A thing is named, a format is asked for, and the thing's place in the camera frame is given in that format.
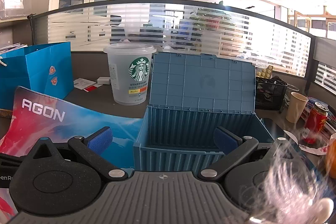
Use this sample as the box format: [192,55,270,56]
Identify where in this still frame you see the blue paper gift bag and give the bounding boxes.
[0,42,75,111]

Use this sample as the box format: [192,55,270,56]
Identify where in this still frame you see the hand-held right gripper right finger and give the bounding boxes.
[198,126,297,183]

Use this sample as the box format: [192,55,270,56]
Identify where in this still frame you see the red drink can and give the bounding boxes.
[303,102,329,144]

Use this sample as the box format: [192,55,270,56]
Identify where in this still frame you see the striped glass desk partition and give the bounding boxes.
[28,0,315,79]

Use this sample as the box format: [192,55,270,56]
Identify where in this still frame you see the translucent plastic cup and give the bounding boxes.
[103,43,157,106]

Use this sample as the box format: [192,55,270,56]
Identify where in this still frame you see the beige paper cup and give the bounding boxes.
[286,92,309,124]

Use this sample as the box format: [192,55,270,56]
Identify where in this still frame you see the yellow pill blister pack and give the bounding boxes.
[256,66,273,79]

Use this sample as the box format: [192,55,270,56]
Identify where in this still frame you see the white printed paper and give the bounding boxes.
[285,130,327,157]

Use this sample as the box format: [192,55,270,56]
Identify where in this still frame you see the black mesh desk organizer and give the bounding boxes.
[255,76,288,111]

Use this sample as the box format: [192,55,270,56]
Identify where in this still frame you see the white fur trim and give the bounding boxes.
[247,132,334,224]

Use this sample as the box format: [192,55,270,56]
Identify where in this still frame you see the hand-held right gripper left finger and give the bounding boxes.
[24,126,128,183]

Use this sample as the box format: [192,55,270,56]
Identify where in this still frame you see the white leaflet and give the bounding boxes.
[73,78,97,89]

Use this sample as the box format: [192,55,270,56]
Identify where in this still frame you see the blue container-shaped storage box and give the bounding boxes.
[133,52,275,172]

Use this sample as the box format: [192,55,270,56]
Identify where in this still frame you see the printed red blue mouse mat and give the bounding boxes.
[0,86,144,214]

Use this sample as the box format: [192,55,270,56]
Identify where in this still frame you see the stack of papers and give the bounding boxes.
[0,42,28,54]

